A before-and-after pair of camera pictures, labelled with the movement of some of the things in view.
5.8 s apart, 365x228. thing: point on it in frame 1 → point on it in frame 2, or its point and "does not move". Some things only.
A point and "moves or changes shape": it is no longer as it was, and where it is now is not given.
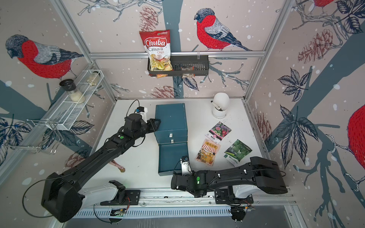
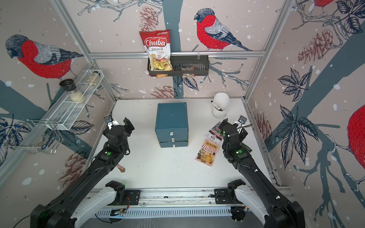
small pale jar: (93, 78) does not move
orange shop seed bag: (208, 152) does not move
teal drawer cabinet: (172, 137) moves or changes shape
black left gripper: (152, 125) → (128, 130)
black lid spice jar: (69, 86) does not move
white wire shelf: (66, 111) does not move
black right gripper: (179, 175) → (225, 123)
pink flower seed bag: (217, 133) does not move
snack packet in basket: (187, 68) does not move
